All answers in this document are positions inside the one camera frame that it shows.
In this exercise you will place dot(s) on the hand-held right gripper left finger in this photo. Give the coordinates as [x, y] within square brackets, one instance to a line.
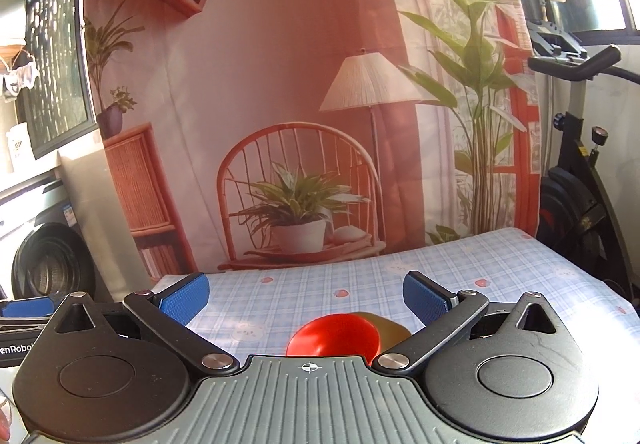
[185, 299]

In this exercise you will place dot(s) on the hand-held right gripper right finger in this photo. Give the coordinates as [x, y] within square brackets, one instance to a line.
[425, 299]

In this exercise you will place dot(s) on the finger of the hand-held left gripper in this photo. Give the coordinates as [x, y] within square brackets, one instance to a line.
[25, 307]

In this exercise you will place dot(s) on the green oval plate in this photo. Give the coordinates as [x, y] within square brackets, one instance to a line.
[395, 331]

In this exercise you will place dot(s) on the red plastic bowl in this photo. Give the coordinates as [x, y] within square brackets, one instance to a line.
[330, 336]

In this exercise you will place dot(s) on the washing machine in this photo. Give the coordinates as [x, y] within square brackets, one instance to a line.
[50, 264]

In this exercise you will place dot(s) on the blue plaid cloth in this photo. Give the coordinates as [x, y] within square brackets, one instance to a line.
[500, 264]

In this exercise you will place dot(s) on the white plastic container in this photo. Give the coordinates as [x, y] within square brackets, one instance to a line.
[19, 148]

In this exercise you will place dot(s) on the black exercise bike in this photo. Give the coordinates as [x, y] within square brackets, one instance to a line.
[575, 224]

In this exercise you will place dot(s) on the hanging laundry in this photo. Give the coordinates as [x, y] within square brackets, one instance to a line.
[22, 76]

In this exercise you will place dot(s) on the printed room backdrop cloth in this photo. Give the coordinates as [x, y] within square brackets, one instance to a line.
[300, 73]

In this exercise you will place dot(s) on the window with metal grille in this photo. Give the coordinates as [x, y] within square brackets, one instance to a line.
[55, 48]

